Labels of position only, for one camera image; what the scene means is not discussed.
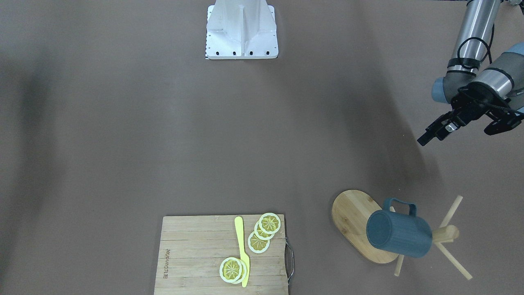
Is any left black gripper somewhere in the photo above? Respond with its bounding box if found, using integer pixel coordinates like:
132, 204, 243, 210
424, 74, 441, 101
417, 82, 514, 146

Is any lemon slice top pair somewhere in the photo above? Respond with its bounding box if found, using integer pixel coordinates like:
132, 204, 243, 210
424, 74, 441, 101
219, 256, 242, 284

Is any white camera pole base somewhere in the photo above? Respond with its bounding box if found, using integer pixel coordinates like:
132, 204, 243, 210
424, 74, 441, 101
205, 0, 279, 60

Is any lemon slice middle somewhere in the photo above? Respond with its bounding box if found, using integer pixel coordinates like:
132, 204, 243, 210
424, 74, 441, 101
254, 221, 275, 241

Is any bamboo cutting board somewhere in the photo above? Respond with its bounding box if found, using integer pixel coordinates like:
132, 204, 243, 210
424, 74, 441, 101
154, 213, 295, 295

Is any lemon slice near handle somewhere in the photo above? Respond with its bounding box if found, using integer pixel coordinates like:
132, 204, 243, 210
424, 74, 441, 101
259, 213, 282, 234

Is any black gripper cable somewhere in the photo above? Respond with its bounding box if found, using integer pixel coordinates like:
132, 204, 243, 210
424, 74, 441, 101
456, 25, 496, 66

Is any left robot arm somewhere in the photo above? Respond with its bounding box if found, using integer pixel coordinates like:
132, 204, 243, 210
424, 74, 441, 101
417, 0, 524, 146

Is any dark teal mug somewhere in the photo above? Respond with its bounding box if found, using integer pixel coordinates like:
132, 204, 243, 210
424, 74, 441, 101
366, 198, 433, 258

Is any lemon slice under knife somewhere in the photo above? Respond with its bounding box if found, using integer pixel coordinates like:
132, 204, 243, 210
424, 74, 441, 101
232, 259, 248, 284

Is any yellow plastic knife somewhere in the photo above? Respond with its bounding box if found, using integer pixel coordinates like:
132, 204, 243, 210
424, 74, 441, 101
234, 216, 251, 288

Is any wooden mug tree rack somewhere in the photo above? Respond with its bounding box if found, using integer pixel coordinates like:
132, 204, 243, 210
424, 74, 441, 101
332, 189, 473, 280

